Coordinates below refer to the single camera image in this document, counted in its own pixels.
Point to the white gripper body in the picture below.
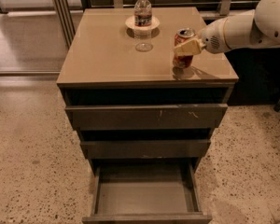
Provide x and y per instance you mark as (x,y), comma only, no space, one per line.
(211,39)

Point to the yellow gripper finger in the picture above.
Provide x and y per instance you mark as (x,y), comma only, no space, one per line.
(190,47)

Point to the red coke can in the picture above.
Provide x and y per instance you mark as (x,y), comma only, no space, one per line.
(181,36)

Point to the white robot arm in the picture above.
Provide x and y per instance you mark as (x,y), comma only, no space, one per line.
(241,32)

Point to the grey drawer cabinet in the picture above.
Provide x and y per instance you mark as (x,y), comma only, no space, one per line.
(103,67)

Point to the middle grey drawer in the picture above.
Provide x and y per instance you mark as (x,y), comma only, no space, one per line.
(145,149)

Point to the top grey drawer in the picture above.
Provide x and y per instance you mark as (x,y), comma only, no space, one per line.
(146,117)

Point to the bottom grey open drawer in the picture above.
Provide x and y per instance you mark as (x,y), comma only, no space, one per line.
(146,193)

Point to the clear plastic water bottle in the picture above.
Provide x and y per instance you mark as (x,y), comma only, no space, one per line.
(142,13)

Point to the white round plate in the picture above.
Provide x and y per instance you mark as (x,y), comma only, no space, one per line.
(130,24)

